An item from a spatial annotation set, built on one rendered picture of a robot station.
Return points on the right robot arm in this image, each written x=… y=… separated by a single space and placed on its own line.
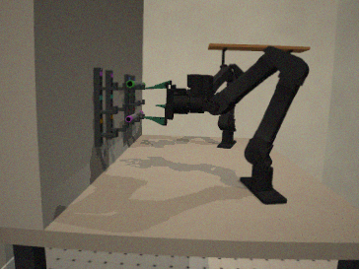
x=226 y=122

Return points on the beige wall panel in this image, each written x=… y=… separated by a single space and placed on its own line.
x=48 y=51

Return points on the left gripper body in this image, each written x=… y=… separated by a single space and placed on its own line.
x=174 y=104

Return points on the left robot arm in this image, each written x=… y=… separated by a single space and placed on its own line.
x=260 y=145

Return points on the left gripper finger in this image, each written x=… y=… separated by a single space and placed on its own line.
x=160 y=121
x=160 y=86

